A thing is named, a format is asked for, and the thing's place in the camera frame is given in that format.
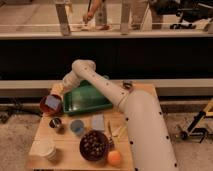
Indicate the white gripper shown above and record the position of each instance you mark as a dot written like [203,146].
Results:
[70,81]

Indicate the blue sponge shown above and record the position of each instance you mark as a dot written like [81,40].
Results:
[52,102]

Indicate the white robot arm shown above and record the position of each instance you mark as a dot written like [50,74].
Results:
[151,147]

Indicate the red bowl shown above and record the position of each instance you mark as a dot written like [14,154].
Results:
[47,110]

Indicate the dark bowl with nuts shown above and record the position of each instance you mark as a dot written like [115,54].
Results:
[94,146]

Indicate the green plastic tray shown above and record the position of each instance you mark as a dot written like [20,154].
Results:
[84,99]

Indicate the small metal cup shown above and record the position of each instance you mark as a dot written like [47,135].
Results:
[56,124]

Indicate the blue plastic cup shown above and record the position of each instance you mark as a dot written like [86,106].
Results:
[77,127]

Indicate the white stacked bowls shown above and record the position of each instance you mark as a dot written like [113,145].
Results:
[45,148]

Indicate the orange fruit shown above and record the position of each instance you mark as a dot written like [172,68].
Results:
[114,158]

